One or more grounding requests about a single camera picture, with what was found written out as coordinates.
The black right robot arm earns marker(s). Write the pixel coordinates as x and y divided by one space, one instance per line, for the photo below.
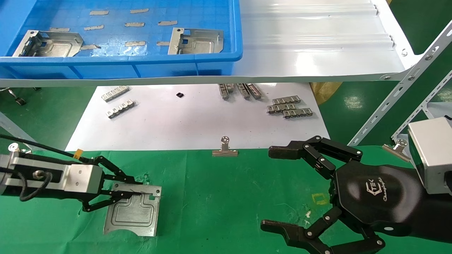
438 215

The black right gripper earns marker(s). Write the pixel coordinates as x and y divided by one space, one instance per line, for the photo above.
378 197

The yellow brown bag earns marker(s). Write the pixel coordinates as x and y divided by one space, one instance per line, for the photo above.
324 92

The black caster wheel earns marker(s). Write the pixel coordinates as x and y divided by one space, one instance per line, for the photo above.
18 100

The white ribbed shelf panel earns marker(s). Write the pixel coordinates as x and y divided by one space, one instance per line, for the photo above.
317 42

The stamped metal plate part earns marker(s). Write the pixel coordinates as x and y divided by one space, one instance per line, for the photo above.
197 43
56 45
132 211

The white board sheet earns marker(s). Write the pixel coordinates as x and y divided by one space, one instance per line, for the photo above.
197 123

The grey tape strip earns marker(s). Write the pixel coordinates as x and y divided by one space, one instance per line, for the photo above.
93 27
134 24
99 12
167 23
162 43
59 29
135 43
89 46
139 11

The silver binder clip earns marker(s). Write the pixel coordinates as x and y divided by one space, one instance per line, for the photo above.
398 148
225 149

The green table mat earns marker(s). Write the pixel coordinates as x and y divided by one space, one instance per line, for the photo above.
219 197

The white slotted angle bar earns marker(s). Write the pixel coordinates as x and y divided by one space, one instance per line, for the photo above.
399 88
420 107

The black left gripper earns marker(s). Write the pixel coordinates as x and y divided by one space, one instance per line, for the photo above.
56 190

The blue plastic bin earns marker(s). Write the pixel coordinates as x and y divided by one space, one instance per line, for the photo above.
116 68

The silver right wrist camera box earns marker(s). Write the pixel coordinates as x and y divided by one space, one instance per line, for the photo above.
432 148

